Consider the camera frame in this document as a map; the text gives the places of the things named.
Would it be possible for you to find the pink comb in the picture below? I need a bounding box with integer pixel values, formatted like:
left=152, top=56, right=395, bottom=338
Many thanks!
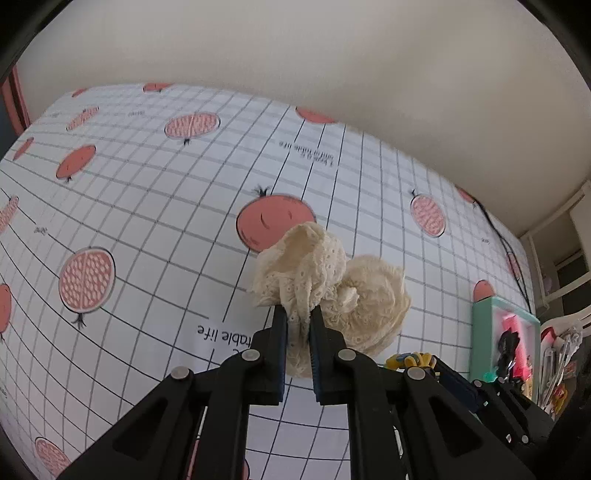
left=499, top=313, right=532, bottom=381

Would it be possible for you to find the teal cardboard box tray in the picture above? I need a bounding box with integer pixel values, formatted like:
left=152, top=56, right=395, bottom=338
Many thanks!
left=471, top=295, right=542, bottom=402

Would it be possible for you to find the cream lace scrunchie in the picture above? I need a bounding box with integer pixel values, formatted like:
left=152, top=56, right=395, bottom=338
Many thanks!
left=252, top=222, right=411, bottom=380

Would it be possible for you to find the white wooden frame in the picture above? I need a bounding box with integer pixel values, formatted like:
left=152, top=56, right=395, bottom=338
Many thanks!
left=519, top=180, right=591, bottom=319

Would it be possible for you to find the multicolour spiral hair tie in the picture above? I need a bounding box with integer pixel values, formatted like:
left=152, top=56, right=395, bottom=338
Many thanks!
left=385, top=352, right=438, bottom=376

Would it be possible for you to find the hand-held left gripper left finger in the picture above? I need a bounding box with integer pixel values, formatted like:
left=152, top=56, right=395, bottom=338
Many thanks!
left=58, top=305, right=289, bottom=480

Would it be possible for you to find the pomegranate printed grid sheet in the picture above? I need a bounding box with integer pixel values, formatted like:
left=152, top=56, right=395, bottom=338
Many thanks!
left=0, top=82, right=539, bottom=480

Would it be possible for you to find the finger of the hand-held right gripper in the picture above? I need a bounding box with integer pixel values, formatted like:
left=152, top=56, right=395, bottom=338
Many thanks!
left=431, top=356, right=485, bottom=414

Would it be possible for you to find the black cable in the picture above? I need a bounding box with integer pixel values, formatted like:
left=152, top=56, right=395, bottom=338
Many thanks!
left=473, top=198, right=532, bottom=305

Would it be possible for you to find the black action figure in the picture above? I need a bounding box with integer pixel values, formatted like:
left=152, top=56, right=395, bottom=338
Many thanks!
left=496, top=329, right=522, bottom=370

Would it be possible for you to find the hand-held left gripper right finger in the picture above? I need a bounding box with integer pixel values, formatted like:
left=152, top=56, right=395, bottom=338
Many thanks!
left=308, top=305, right=539, bottom=480

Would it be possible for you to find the pink edged dark panel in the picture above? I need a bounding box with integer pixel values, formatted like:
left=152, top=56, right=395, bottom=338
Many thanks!
left=0, top=65, right=33, bottom=139

